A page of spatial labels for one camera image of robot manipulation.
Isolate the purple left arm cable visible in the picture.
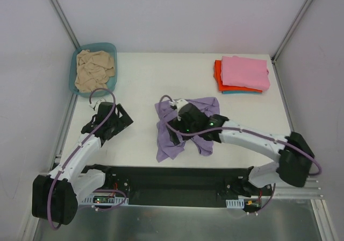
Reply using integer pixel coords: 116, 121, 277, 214
47, 88, 127, 230

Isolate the beige crumpled t-shirt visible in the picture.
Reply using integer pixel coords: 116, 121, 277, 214
75, 49, 116, 93

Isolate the teal plastic basket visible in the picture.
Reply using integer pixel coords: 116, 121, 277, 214
69, 42, 118, 98

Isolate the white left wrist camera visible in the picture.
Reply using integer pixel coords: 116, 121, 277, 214
89, 97, 106, 111

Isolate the purple t-shirt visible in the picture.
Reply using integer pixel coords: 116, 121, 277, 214
155, 97, 220, 162

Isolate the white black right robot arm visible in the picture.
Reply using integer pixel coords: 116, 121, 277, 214
167, 100, 315, 197

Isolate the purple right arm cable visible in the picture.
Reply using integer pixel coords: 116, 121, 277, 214
160, 95, 323, 217

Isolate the pink folded t-shirt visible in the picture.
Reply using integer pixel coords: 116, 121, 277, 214
221, 56, 270, 91

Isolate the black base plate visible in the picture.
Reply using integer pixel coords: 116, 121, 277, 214
83, 164, 272, 208

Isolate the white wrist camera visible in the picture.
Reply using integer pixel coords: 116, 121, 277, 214
89, 97, 106, 111
169, 99, 189, 112

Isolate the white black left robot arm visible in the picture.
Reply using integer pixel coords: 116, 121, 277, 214
31, 102, 133, 225

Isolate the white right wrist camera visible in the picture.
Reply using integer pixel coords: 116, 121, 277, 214
169, 99, 189, 112

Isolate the right aluminium frame post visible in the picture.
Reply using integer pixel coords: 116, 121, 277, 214
271, 0, 314, 64

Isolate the aluminium front rail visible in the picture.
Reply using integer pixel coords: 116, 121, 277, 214
34, 178, 323, 207

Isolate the orange folded t-shirt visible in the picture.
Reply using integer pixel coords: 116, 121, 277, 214
213, 60, 262, 92

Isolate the left aluminium frame post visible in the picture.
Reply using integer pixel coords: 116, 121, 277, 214
49, 0, 80, 49

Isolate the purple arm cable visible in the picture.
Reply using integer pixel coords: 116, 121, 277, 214
47, 88, 127, 230
160, 95, 323, 217

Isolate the teal folded t-shirt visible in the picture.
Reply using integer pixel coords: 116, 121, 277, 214
221, 90, 262, 95

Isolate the aluminium frame post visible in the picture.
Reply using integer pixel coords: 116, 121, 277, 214
49, 0, 80, 49
271, 0, 314, 64

